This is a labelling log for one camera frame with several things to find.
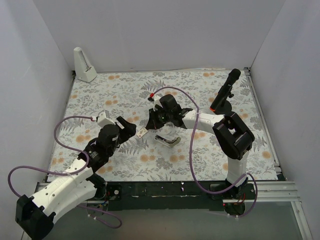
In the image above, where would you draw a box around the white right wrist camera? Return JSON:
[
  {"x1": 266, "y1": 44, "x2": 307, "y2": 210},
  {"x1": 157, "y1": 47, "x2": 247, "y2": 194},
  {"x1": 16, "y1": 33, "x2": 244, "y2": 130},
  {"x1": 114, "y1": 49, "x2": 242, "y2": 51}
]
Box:
[{"x1": 147, "y1": 93, "x2": 162, "y2": 111}]

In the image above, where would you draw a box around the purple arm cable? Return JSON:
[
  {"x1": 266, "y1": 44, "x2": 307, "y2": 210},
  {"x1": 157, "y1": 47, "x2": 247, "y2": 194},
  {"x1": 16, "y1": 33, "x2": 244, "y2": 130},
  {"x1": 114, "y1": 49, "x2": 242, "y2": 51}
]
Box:
[
  {"x1": 152, "y1": 86, "x2": 258, "y2": 219},
  {"x1": 7, "y1": 115, "x2": 123, "y2": 229}
]

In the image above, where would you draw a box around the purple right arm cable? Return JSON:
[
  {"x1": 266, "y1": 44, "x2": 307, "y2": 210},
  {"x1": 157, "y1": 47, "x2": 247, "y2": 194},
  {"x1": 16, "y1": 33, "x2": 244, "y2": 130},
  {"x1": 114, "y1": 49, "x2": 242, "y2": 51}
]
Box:
[{"x1": 152, "y1": 86, "x2": 258, "y2": 219}]

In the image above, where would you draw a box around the black microphone stand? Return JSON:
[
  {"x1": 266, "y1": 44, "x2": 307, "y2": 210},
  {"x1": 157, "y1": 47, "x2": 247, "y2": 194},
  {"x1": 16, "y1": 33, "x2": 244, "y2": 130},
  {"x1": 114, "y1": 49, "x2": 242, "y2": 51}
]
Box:
[{"x1": 214, "y1": 91, "x2": 234, "y2": 115}]

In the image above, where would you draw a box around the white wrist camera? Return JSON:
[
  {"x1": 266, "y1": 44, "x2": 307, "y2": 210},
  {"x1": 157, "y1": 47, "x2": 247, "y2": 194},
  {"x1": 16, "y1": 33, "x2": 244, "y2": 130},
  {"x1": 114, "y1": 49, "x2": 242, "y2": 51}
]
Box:
[
  {"x1": 91, "y1": 110, "x2": 116, "y2": 128},
  {"x1": 147, "y1": 93, "x2": 162, "y2": 111}
]

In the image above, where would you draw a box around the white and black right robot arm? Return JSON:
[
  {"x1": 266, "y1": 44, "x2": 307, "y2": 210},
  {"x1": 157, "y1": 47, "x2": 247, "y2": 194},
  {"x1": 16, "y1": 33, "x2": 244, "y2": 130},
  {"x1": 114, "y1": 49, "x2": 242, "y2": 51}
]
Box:
[{"x1": 146, "y1": 93, "x2": 255, "y2": 199}]

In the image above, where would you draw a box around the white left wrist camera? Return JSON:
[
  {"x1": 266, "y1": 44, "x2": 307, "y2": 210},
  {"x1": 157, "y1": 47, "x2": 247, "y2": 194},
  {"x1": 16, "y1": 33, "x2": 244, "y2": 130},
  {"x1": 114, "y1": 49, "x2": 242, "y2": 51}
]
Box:
[{"x1": 91, "y1": 110, "x2": 116, "y2": 128}]

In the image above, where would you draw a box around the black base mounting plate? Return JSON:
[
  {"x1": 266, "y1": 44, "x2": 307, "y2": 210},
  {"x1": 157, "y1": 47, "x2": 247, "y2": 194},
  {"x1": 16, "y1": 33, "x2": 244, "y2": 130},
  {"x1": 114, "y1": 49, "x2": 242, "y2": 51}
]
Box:
[{"x1": 102, "y1": 181, "x2": 256, "y2": 213}]

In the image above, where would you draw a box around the white metronome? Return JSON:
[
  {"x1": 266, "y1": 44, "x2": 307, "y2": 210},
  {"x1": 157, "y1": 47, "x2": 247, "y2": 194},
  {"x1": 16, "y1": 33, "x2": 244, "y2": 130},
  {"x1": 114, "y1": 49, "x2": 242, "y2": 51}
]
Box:
[{"x1": 73, "y1": 47, "x2": 98, "y2": 83}]

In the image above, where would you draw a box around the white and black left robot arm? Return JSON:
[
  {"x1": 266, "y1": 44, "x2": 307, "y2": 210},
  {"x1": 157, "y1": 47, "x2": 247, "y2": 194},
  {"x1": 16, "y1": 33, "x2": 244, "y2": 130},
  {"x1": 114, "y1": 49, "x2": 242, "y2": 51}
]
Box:
[{"x1": 15, "y1": 111, "x2": 137, "y2": 240}]

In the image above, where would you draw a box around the beige stapler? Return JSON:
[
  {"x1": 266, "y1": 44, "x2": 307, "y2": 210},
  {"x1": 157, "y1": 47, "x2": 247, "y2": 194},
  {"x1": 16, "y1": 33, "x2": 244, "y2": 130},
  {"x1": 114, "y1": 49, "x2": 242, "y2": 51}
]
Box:
[{"x1": 154, "y1": 135, "x2": 181, "y2": 148}]

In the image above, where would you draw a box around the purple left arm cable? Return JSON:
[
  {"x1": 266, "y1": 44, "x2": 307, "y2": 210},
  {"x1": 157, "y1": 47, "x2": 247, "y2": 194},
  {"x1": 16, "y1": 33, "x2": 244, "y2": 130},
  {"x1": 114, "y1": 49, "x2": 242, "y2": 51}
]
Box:
[{"x1": 7, "y1": 115, "x2": 123, "y2": 229}]

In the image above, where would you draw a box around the floral patterned table mat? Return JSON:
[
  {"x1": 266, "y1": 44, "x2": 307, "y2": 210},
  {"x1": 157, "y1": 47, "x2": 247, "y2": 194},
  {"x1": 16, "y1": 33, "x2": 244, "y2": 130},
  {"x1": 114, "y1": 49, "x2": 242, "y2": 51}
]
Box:
[{"x1": 49, "y1": 70, "x2": 277, "y2": 181}]

